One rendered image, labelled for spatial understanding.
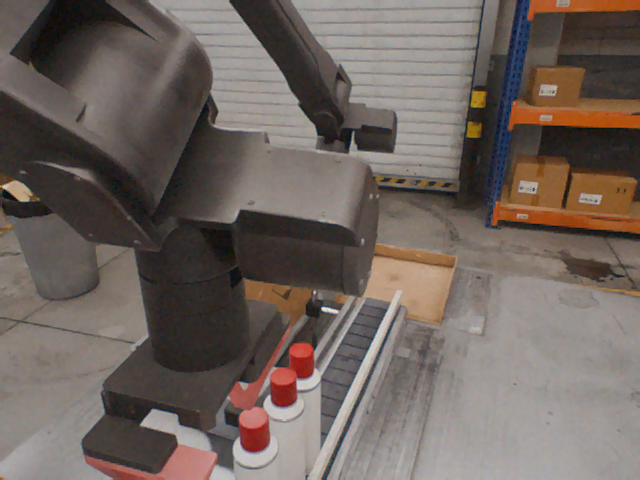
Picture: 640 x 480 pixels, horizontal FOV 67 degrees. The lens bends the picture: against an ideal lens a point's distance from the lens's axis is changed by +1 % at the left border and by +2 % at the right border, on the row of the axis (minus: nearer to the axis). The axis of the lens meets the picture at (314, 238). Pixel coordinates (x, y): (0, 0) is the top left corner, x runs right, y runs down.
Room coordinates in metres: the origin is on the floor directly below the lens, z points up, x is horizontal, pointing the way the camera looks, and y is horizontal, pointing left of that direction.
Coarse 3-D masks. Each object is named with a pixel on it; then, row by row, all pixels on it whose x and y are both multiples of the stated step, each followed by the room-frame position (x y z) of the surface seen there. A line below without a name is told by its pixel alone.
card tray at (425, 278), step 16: (384, 256) 1.27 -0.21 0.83; (400, 256) 1.26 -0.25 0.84; (416, 256) 1.24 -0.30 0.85; (432, 256) 1.23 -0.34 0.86; (448, 256) 1.21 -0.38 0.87; (384, 272) 1.17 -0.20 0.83; (400, 272) 1.17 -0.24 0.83; (416, 272) 1.18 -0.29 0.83; (432, 272) 1.18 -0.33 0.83; (448, 272) 1.18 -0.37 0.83; (368, 288) 1.09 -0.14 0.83; (384, 288) 1.09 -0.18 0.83; (400, 288) 1.09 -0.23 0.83; (416, 288) 1.09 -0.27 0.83; (432, 288) 1.09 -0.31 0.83; (448, 288) 1.03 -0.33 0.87; (416, 304) 1.01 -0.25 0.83; (432, 304) 1.01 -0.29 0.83; (416, 320) 0.95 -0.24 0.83; (432, 320) 0.94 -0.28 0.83
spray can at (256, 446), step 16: (240, 416) 0.39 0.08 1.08; (256, 416) 0.39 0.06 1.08; (240, 432) 0.38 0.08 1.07; (256, 432) 0.37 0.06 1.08; (240, 448) 0.38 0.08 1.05; (256, 448) 0.37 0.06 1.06; (272, 448) 0.38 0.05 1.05; (240, 464) 0.37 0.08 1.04; (256, 464) 0.37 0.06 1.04; (272, 464) 0.37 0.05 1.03
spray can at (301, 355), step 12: (300, 348) 0.51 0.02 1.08; (312, 348) 0.51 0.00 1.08; (300, 360) 0.49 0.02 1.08; (312, 360) 0.50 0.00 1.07; (300, 372) 0.49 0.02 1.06; (312, 372) 0.50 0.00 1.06; (300, 384) 0.49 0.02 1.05; (312, 384) 0.49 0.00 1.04; (312, 396) 0.48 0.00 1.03; (312, 408) 0.48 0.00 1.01; (312, 420) 0.48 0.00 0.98; (312, 432) 0.48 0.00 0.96; (312, 444) 0.48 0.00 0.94; (312, 456) 0.48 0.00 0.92
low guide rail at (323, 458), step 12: (396, 300) 0.90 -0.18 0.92; (384, 324) 0.81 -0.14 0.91; (384, 336) 0.79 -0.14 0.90; (372, 348) 0.73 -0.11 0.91; (372, 360) 0.71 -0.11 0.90; (360, 372) 0.66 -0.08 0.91; (360, 384) 0.64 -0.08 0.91; (348, 396) 0.60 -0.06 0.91; (348, 408) 0.58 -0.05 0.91; (336, 420) 0.55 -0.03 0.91; (336, 432) 0.53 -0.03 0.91; (324, 444) 0.51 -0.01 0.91; (324, 456) 0.49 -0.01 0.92; (312, 468) 0.47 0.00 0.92; (324, 468) 0.48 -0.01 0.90
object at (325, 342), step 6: (372, 270) 0.96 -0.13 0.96; (348, 300) 0.82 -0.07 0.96; (354, 300) 0.83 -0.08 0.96; (348, 306) 0.80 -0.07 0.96; (342, 312) 0.78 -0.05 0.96; (336, 318) 0.76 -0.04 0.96; (342, 318) 0.76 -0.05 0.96; (336, 324) 0.74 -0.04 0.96; (330, 330) 0.72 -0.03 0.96; (336, 330) 0.73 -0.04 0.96; (324, 336) 0.70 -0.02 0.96; (330, 336) 0.70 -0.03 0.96; (324, 342) 0.69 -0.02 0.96; (330, 342) 0.70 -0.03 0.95; (318, 348) 0.67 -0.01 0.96; (324, 348) 0.67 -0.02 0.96; (318, 354) 0.65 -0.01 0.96; (318, 360) 0.65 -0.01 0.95
